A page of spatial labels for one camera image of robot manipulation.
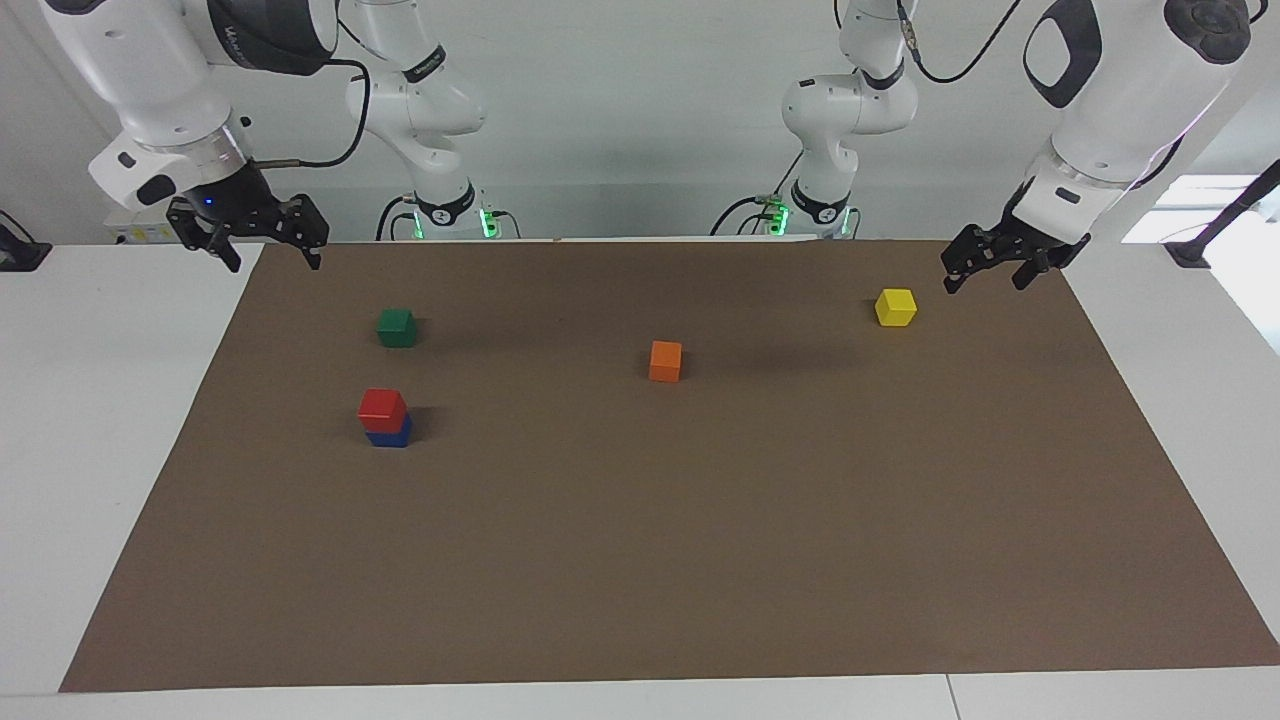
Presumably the white box yellow label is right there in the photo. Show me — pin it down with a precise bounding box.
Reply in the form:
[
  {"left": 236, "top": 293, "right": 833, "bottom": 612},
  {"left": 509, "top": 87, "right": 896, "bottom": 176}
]
[{"left": 104, "top": 205, "right": 213, "bottom": 245}]

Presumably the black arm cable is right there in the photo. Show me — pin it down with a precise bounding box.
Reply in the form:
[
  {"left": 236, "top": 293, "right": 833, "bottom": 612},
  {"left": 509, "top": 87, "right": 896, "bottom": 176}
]
[
  {"left": 248, "top": 20, "right": 374, "bottom": 170},
  {"left": 895, "top": 0, "right": 1023, "bottom": 85}
]

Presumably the black table clamp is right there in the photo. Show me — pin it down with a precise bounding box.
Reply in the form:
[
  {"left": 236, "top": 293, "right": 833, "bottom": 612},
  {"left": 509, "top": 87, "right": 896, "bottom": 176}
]
[{"left": 0, "top": 210, "right": 52, "bottom": 273}]

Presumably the black left base cable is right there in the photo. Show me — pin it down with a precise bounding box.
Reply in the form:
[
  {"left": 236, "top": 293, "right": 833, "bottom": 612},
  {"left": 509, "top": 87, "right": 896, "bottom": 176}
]
[{"left": 710, "top": 150, "right": 807, "bottom": 238}]

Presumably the black angled stand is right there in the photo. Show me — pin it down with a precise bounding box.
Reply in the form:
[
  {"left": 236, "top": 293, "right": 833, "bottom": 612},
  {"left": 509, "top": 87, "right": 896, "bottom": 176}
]
[{"left": 1165, "top": 158, "right": 1280, "bottom": 268}]

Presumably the black base cable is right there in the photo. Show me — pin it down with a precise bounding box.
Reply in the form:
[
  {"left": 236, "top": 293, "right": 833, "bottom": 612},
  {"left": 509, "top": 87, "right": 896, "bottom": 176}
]
[
  {"left": 710, "top": 150, "right": 807, "bottom": 238},
  {"left": 376, "top": 194, "right": 417, "bottom": 242}
]

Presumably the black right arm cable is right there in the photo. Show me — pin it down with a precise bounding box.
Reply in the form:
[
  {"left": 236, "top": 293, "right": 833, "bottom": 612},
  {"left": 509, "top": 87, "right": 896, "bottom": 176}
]
[{"left": 248, "top": 20, "right": 374, "bottom": 170}]

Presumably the red wooden block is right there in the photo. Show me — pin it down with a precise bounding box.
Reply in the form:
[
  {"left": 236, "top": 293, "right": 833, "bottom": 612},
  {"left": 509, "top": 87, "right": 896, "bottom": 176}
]
[{"left": 357, "top": 388, "right": 409, "bottom": 434}]

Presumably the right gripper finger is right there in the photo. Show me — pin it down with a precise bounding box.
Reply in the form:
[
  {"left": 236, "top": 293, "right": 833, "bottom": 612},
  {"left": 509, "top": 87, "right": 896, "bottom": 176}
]
[
  {"left": 270, "top": 193, "right": 332, "bottom": 272},
  {"left": 165, "top": 196, "right": 244, "bottom": 274}
]

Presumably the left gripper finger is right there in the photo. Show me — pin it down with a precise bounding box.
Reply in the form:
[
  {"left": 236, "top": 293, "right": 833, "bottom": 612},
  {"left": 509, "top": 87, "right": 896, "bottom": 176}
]
[
  {"left": 1011, "top": 250, "right": 1063, "bottom": 293},
  {"left": 940, "top": 224, "right": 993, "bottom": 296}
]

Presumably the brown paper mat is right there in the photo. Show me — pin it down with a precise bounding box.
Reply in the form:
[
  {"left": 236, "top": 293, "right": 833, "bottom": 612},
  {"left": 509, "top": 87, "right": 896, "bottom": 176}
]
[{"left": 58, "top": 238, "right": 1280, "bottom": 693}]

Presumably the black right base cable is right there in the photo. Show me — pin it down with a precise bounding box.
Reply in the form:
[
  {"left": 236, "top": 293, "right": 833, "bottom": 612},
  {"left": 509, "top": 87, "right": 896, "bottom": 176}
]
[{"left": 376, "top": 194, "right": 417, "bottom": 242}]

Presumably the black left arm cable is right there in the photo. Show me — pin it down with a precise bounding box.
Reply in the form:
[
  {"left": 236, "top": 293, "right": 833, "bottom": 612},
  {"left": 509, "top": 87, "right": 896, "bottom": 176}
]
[{"left": 895, "top": 0, "right": 1023, "bottom": 85}]

